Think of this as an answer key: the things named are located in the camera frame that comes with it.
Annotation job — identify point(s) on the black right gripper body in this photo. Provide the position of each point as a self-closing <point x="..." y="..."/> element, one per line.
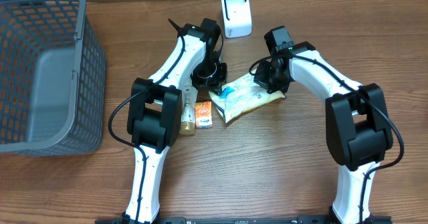
<point x="269" y="77"/>

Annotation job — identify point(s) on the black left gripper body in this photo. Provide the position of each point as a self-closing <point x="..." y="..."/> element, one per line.
<point x="208" y="75"/>

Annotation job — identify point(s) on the white gold cosmetic tube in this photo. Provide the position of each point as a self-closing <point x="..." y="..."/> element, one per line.
<point x="188" y="118"/>

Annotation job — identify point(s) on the yellow white snack bag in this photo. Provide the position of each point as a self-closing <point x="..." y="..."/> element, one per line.
<point x="241" y="96"/>

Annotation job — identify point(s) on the small orange white packet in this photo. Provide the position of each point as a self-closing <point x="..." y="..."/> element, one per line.
<point x="203" y="115"/>

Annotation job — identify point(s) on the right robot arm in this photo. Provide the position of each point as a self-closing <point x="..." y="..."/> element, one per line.
<point x="358" y="130"/>

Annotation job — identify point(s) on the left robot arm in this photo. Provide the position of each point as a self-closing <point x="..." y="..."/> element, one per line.
<point x="156" y="106"/>

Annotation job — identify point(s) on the white barcode scanner stand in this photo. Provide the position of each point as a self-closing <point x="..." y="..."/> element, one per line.
<point x="237" y="18"/>

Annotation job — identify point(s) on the grey plastic shopping basket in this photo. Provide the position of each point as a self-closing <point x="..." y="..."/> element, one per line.
<point x="53" y="78"/>

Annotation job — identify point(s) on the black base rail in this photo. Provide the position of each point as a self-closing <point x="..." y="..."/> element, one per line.
<point x="305" y="219"/>

